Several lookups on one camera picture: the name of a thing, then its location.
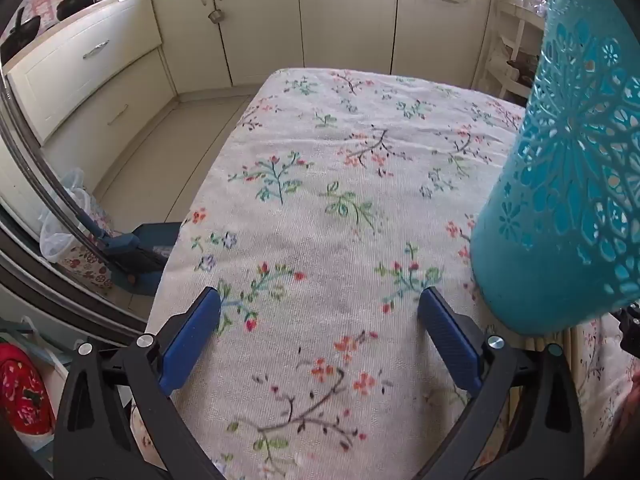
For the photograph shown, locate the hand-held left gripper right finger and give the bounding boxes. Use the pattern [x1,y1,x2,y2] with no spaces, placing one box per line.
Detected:
[415,286,586,480]

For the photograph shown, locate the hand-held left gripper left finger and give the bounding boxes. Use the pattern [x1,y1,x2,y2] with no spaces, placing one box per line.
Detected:
[52,286,223,480]

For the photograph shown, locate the black wok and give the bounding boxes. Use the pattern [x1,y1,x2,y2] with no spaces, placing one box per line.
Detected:
[0,7,42,63]

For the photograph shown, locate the red floral floor mat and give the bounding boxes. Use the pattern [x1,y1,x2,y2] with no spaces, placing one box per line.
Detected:
[57,205,118,291]

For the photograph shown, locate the white storage rack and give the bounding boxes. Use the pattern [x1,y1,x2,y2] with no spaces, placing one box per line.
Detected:
[472,0,548,103]

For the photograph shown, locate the teal perforated plastic basket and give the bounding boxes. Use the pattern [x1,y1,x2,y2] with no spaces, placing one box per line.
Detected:
[470,0,640,337]

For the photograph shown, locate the blue dustpan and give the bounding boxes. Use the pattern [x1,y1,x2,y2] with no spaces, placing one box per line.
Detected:
[107,222,182,296]

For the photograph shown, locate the clear plastic bag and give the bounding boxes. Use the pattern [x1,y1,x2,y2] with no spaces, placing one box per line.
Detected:
[39,167,96,263]

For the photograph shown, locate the clear plastic packets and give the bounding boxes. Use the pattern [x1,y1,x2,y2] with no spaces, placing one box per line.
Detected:
[502,0,548,16]

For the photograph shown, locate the red floral bag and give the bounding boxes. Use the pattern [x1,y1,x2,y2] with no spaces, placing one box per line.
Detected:
[0,342,56,436]

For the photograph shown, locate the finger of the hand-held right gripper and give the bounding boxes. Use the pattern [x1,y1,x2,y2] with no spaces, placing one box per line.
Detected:
[619,302,640,361]

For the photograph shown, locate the wide white drawer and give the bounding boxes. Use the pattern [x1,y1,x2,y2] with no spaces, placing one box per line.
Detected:
[42,47,178,201]
[5,0,163,143]

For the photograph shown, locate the white cabinet door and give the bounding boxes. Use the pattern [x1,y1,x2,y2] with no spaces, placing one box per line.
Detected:
[390,0,496,91]
[295,0,401,73]
[150,0,233,96]
[207,0,306,86]

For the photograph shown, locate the floral tablecloth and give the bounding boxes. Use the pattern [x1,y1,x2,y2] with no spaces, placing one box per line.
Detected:
[131,67,640,480]

